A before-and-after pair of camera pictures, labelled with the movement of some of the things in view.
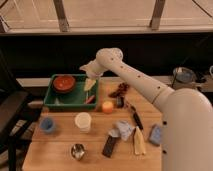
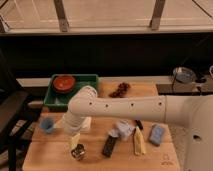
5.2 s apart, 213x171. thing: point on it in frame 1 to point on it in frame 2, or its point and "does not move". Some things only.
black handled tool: [136, 117] does not move
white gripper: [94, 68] to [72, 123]
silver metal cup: [77, 151] does not move
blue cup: [46, 124] does not move
